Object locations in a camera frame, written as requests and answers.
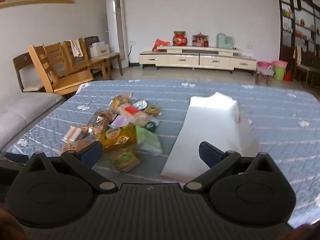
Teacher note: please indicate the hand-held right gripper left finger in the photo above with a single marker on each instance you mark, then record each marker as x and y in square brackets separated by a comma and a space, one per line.
[91, 152]

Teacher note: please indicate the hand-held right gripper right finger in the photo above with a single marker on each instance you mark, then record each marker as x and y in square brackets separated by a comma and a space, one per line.
[207, 152]

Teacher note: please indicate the white orange snack box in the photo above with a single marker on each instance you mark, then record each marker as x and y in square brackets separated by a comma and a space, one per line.
[73, 133]

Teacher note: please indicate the yellow snack bag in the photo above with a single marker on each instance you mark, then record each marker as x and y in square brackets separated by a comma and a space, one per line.
[117, 136]

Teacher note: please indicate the small green label packet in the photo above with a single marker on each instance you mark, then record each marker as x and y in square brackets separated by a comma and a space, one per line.
[124, 160]

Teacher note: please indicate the purple snack packet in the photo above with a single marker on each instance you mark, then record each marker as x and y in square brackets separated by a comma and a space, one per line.
[120, 122]

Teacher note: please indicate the long cracker pack red label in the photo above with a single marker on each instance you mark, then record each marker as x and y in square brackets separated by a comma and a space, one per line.
[130, 112]

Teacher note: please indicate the dark green snack packet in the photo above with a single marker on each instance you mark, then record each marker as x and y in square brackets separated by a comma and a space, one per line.
[151, 126]

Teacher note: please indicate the blue quilted blanket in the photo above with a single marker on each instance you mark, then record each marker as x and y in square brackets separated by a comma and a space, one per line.
[275, 130]

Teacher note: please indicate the light wooden chair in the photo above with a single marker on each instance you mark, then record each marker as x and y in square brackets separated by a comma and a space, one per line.
[53, 55]
[72, 80]
[95, 63]

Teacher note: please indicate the grey sofa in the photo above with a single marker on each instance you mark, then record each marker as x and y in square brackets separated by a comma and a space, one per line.
[22, 115]

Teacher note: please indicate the cream low cabinet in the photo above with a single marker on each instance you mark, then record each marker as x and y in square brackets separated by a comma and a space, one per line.
[190, 60]

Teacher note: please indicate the small wooden stool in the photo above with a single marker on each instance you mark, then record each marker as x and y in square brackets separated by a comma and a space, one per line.
[263, 76]

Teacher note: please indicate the dark brown cushioned chair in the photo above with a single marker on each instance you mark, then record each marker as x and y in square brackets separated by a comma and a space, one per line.
[112, 56]
[25, 75]

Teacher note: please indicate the white gift bag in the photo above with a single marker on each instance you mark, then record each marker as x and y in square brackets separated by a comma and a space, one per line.
[100, 50]

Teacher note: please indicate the pink basin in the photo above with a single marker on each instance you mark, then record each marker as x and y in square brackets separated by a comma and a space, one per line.
[264, 64]

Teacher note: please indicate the white towel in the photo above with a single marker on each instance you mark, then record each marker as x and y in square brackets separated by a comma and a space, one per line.
[76, 47]

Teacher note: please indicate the green bucket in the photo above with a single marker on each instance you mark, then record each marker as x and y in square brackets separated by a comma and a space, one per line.
[280, 71]

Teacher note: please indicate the small red container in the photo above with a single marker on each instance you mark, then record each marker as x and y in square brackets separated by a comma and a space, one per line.
[287, 76]

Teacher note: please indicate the red round jar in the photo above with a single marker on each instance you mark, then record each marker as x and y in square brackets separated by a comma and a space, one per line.
[180, 39]

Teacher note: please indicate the red plastic bag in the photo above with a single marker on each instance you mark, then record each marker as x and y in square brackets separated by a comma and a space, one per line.
[160, 44]

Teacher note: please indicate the white standing air conditioner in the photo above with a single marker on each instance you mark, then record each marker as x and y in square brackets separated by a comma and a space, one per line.
[116, 30]

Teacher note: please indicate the cream cloth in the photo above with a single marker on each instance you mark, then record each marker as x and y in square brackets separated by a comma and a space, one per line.
[297, 53]

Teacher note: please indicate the dark wooden display shelf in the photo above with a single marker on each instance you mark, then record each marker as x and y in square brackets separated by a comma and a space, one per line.
[300, 17]

